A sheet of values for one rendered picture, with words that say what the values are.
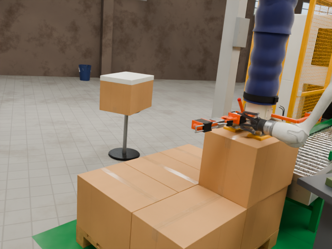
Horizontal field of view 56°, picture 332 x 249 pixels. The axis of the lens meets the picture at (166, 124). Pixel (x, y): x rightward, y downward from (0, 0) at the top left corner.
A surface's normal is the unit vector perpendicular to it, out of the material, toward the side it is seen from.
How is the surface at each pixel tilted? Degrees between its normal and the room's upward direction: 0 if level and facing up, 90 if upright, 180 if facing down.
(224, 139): 90
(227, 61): 90
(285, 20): 100
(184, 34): 90
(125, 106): 90
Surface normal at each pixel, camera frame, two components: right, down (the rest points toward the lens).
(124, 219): -0.70, 0.14
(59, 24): 0.40, 0.29
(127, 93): -0.36, 0.22
